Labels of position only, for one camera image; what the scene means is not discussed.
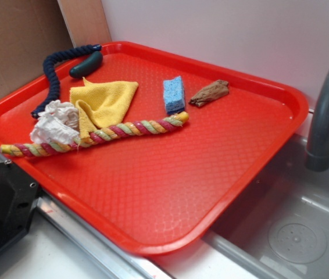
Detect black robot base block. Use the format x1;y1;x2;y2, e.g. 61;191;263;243
0;162;39;253

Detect blue sponge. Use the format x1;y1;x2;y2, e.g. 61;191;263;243
163;76;185;115

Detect red plastic tray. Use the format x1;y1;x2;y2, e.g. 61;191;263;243
14;42;308;256

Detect yellow microfiber cloth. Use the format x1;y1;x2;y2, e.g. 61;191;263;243
69;78;139;139

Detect brown crumpled cloth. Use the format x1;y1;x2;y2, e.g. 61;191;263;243
188;80;230;108

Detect dark green toy cucumber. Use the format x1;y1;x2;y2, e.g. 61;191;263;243
69;51;103;78

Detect crumpled white paper towel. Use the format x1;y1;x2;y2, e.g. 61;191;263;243
30;100;80;144

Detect light wooden board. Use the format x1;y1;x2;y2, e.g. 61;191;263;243
58;0;112;47

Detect grey plastic sink basin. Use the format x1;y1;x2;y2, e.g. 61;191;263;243
204;135;329;278

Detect brown cardboard panel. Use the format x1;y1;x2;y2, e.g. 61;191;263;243
0;1;72;99

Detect navy blue rope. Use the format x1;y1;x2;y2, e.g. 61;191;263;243
30;43;102;119

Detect multicolour twisted rope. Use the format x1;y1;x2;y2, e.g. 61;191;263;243
0;111;189;159

